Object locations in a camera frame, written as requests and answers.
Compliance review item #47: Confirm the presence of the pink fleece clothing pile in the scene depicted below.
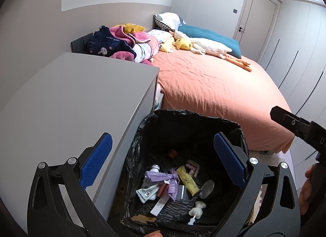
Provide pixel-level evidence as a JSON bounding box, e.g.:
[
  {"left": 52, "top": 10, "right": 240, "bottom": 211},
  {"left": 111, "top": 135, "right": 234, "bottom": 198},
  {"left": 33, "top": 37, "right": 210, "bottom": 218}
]
[{"left": 109, "top": 23, "right": 160, "bottom": 63}]

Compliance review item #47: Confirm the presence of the person's right hand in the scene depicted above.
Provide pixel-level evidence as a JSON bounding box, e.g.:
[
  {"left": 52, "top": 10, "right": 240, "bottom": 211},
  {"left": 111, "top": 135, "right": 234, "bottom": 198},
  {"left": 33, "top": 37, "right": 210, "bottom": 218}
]
[{"left": 298, "top": 163, "right": 319, "bottom": 215}]

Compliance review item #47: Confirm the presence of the beige bedroom door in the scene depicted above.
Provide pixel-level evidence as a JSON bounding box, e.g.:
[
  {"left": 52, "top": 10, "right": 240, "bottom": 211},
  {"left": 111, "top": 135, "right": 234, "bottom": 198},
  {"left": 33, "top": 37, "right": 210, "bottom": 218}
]
[{"left": 233, "top": 0, "right": 281, "bottom": 62}]

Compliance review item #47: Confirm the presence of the yellow plush toy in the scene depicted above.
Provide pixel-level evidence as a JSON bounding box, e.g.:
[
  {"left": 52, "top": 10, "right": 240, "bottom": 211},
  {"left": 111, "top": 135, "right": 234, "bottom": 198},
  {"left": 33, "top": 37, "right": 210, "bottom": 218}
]
[{"left": 159, "top": 37, "right": 193, "bottom": 53}]

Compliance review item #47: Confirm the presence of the navy blue children's garment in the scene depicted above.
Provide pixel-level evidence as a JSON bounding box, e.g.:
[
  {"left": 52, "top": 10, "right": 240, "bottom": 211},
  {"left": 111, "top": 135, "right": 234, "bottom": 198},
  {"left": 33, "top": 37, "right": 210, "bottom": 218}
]
[{"left": 85, "top": 25, "right": 137, "bottom": 61}]

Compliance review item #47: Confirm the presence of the gold foil baking cup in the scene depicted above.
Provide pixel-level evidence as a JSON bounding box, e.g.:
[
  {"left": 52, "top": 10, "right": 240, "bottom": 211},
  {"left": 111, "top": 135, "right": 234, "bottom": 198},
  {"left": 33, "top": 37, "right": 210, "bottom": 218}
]
[{"left": 199, "top": 179, "right": 215, "bottom": 199}]

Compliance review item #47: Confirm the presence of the white sponge bottle brush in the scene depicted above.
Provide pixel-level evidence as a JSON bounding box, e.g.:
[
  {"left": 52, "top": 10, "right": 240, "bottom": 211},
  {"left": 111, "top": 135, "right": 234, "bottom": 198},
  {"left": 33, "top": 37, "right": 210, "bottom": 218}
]
[{"left": 188, "top": 201, "right": 206, "bottom": 225}]

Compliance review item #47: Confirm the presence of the black trash bag bin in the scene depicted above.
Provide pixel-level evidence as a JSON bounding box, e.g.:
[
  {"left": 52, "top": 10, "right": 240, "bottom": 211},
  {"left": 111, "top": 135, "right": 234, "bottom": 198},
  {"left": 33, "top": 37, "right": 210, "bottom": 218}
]
[{"left": 120, "top": 109, "right": 248, "bottom": 236}]

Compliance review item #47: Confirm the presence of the white wardrobe with black handles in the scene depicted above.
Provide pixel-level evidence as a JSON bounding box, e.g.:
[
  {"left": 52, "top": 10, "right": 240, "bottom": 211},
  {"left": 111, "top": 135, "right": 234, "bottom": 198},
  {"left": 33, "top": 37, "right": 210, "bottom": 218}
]
[{"left": 258, "top": 0, "right": 326, "bottom": 171}]

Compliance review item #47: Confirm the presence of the teal blue long pillow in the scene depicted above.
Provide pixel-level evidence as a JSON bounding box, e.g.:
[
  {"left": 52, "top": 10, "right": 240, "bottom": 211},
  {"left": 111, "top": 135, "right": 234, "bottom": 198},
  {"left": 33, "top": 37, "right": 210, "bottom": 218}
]
[{"left": 178, "top": 24, "right": 241, "bottom": 59}]

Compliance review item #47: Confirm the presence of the green white tube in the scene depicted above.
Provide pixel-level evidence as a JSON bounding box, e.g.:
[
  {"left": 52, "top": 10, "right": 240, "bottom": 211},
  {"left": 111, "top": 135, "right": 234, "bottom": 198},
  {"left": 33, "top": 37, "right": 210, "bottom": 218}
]
[{"left": 136, "top": 185, "right": 160, "bottom": 203}]

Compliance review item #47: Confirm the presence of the white thermometer box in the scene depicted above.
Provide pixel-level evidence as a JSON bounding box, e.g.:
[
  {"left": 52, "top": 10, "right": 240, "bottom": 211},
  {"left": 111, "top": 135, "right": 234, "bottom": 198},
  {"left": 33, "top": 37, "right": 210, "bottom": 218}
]
[{"left": 150, "top": 194, "right": 170, "bottom": 216}]

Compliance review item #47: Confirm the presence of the purple plastic bag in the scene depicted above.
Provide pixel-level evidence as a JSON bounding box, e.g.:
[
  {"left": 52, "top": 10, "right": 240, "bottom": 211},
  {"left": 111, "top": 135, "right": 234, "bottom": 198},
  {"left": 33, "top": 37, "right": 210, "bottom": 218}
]
[{"left": 145, "top": 168, "right": 180, "bottom": 201}]

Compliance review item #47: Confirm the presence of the dark headboard panel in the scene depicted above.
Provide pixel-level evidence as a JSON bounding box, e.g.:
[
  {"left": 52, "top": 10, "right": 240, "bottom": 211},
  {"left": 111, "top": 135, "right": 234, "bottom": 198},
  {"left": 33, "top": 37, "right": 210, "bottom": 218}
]
[{"left": 70, "top": 33, "right": 93, "bottom": 54}]

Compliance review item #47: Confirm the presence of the orange plastic spool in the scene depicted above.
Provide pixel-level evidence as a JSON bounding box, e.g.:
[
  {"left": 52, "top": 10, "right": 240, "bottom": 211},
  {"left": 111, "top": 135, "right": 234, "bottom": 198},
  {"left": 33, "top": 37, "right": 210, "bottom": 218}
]
[{"left": 169, "top": 150, "right": 177, "bottom": 158}]

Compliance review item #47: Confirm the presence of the clear plastic cup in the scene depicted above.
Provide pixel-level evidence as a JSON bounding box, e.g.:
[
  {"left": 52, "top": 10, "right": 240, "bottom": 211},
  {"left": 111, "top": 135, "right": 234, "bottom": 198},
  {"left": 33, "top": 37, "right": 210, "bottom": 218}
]
[{"left": 176, "top": 185, "right": 187, "bottom": 200}]

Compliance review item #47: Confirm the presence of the white checkered pillow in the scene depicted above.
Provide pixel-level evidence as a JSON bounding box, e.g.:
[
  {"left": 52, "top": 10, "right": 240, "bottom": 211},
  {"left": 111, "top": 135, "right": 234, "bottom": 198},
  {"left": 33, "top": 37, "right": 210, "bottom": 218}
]
[{"left": 154, "top": 12, "right": 186, "bottom": 31}]

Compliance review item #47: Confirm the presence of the yellow tube wrapper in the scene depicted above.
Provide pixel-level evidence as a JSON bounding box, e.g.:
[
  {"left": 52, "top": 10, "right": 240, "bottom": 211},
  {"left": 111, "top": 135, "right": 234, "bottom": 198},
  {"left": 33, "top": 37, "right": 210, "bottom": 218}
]
[{"left": 176, "top": 165, "right": 199, "bottom": 196}]

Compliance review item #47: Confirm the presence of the white plush goose toy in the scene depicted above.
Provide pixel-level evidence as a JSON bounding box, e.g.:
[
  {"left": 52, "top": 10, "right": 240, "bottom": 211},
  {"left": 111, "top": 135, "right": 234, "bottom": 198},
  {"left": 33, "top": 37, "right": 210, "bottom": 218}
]
[{"left": 169, "top": 31, "right": 252, "bottom": 72}]

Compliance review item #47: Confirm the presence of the red white patterned paper box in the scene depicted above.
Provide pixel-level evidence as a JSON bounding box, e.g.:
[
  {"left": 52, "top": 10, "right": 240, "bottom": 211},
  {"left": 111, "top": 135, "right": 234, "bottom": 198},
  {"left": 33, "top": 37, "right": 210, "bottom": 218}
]
[{"left": 185, "top": 160, "right": 200, "bottom": 177}]

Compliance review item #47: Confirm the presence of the white AD milk bottle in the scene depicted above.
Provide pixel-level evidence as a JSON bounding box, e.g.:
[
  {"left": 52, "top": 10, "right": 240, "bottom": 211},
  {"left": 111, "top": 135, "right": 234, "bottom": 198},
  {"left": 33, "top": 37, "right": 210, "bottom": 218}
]
[{"left": 141, "top": 165, "right": 160, "bottom": 188}]

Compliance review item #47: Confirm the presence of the orange bed sheet mattress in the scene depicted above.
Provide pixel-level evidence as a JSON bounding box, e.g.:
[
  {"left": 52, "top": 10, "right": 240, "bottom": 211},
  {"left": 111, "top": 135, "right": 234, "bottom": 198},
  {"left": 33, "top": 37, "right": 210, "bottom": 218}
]
[{"left": 153, "top": 50, "right": 294, "bottom": 153}]

